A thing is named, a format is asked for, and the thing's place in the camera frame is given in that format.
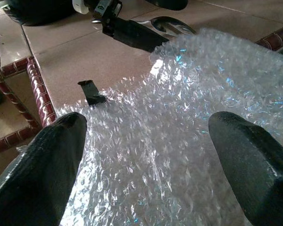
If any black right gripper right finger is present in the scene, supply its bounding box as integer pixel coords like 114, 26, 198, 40
208, 111, 283, 226

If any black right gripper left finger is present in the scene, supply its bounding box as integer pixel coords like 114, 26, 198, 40
0, 112, 88, 226

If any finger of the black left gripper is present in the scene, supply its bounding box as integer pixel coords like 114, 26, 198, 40
102, 18, 170, 53
143, 0, 189, 11

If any black tape strip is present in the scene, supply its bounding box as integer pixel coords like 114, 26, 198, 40
77, 80, 107, 106

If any clear bubble wrap sheet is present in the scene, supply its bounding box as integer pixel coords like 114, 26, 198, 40
16, 28, 283, 226

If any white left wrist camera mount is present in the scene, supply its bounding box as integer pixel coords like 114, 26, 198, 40
72, 0, 89, 14

